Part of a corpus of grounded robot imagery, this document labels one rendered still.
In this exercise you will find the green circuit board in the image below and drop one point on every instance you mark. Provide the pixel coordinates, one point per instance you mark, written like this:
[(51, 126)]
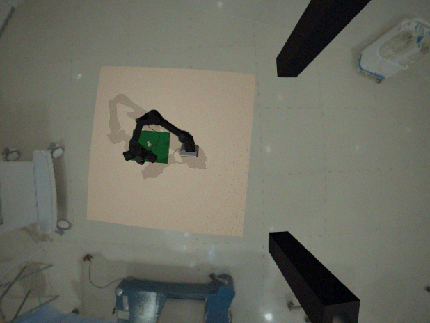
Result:
[(148, 139)]

